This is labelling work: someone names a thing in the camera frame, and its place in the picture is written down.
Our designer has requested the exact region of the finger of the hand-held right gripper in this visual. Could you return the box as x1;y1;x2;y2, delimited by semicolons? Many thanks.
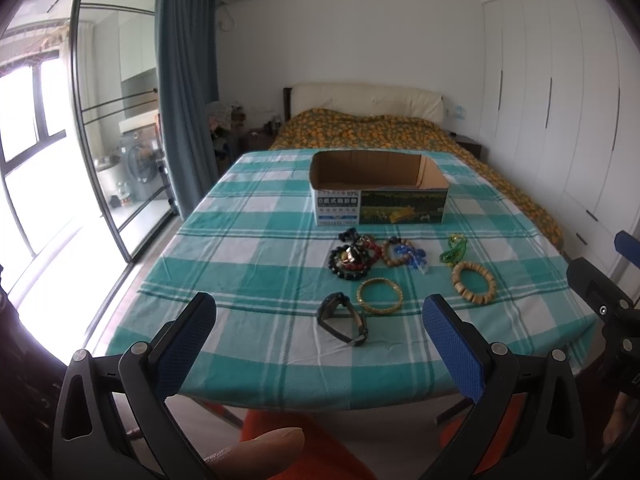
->
615;231;640;261
566;257;636;317

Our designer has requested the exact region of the person's left hand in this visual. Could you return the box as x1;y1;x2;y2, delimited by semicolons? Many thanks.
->
209;426;306;480

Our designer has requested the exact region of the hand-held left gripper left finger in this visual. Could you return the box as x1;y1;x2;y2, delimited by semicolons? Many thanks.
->
52;291;221;480

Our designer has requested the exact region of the orange cloth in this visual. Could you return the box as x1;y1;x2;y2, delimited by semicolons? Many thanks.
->
240;395;531;480

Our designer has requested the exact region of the black bead bracelet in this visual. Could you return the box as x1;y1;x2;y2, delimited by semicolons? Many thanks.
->
327;242;373;277

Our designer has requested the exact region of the gold bangle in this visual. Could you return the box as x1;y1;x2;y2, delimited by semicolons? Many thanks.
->
356;278;403;315

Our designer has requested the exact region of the metal table leg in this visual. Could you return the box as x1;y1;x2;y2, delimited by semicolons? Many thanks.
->
434;394;473;423
192;394;246;431

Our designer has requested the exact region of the light wooden bead bracelet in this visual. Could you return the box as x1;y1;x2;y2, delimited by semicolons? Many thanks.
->
451;261;497;306

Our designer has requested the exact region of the orange patterned bed blanket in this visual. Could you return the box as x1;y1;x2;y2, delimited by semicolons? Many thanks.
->
269;108;567;253

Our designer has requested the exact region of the blue curtain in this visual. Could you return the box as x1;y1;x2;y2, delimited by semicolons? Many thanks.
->
154;0;222;218

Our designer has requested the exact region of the teal checked tablecloth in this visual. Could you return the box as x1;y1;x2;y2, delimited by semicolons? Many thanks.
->
82;149;601;413

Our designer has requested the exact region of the pile of clothes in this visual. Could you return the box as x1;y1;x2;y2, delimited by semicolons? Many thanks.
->
206;100;249;138

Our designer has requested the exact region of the brown wooden bead bracelet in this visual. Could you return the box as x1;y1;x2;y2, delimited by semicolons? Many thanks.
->
381;237;416;268

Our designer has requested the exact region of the red bead bracelet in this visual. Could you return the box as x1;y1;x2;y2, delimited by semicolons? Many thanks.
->
357;235;385;271

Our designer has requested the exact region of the white wardrobe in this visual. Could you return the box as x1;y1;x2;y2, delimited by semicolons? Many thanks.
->
479;0;640;283

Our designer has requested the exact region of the cream padded headboard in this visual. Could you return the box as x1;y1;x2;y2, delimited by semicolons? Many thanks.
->
289;82;445;123

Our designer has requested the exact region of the dark wooden nightstand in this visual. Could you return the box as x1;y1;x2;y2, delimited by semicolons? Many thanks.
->
449;132;484;163
239;127;277;154

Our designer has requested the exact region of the person's right hand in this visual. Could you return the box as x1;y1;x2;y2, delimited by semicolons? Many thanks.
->
602;394;632;461

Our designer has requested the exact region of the blue glass bead bracelet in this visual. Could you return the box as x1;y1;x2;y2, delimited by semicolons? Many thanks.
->
395;242;430;274

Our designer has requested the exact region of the green glass necklace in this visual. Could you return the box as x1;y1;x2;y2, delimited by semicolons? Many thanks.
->
439;232;468;264

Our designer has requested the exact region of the printed cardboard box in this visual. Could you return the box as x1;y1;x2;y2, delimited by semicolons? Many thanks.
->
308;150;447;227

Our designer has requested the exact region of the grey washing machine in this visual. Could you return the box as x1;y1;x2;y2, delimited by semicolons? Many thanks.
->
119;126;167;202

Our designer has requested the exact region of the black wrist watch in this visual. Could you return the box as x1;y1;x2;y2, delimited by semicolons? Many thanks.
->
316;291;369;347

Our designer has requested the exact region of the black framed glass door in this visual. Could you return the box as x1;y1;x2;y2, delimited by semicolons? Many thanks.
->
0;0;176;263

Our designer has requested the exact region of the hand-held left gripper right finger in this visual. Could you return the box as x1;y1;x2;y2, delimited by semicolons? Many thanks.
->
421;294;596;480

